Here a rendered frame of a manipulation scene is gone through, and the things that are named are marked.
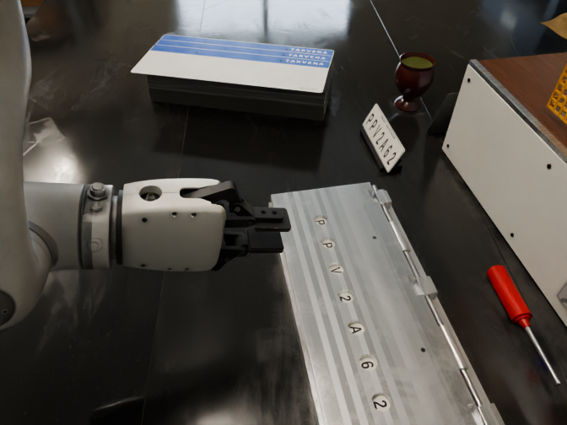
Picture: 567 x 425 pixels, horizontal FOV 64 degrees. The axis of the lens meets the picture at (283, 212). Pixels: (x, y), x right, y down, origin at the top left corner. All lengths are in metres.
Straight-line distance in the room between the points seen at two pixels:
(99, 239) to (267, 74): 0.61
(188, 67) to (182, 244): 0.61
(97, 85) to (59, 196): 0.78
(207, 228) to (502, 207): 0.52
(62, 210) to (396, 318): 0.42
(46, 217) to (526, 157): 0.63
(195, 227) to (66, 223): 0.11
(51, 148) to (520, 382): 0.91
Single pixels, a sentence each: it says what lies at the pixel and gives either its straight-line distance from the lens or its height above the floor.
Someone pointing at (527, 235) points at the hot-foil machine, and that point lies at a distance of 0.77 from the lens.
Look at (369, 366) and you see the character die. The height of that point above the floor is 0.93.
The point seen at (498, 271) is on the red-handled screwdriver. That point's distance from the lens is 0.75.
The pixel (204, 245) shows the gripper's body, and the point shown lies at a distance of 0.47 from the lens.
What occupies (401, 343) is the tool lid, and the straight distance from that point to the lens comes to 0.62.
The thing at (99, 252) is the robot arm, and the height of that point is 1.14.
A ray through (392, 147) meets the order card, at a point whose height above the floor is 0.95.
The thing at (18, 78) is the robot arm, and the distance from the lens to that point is 0.41.
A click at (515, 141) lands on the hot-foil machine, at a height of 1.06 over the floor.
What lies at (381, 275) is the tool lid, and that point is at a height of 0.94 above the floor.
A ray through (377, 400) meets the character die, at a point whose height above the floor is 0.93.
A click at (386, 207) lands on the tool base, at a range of 0.77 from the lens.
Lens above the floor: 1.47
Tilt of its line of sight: 45 degrees down
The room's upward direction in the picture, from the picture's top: straight up
